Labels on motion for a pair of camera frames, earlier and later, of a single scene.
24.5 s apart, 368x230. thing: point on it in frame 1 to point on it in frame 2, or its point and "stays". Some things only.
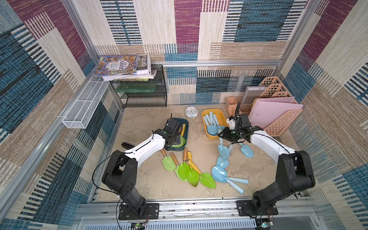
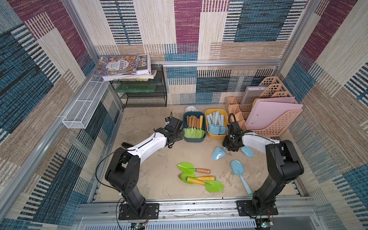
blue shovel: [247, 151] stays
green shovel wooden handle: [167, 162] to [192, 132]
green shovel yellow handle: [205, 177] to [212, 186]
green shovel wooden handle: [184, 168] to [189, 168]
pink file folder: [266, 111] stays
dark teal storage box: [182, 120] to [184, 125]
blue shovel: [224, 163] to [214, 129]
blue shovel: [224, 151] to [219, 119]
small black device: [127, 145] stays
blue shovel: [215, 120] to [223, 130]
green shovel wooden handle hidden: [176, 169] to [197, 132]
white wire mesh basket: [78, 115] stays
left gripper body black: [177, 139] stays
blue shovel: [220, 174] to [218, 153]
